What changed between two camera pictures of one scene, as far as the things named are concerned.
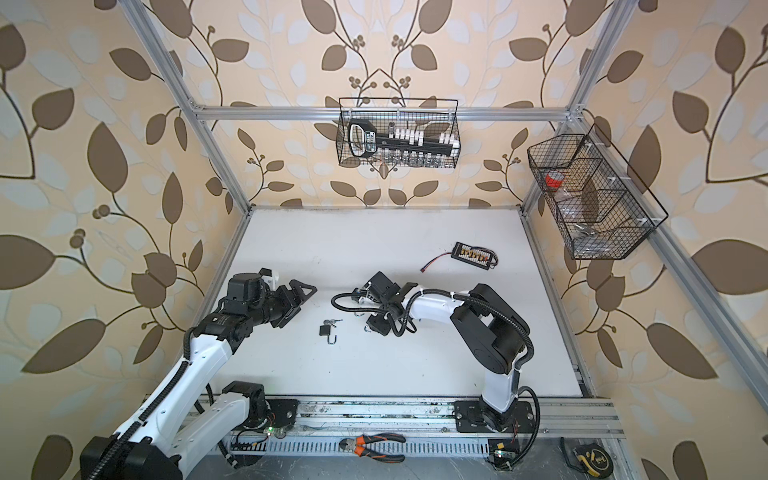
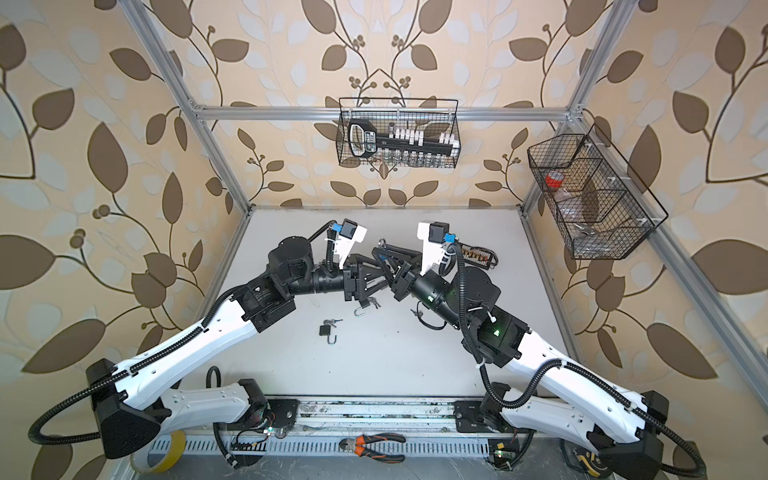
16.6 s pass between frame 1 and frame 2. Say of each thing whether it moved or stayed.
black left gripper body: moved
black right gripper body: moved
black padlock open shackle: stayed
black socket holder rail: stayed
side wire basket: stayed
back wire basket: stayed
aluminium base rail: stayed
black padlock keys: stayed
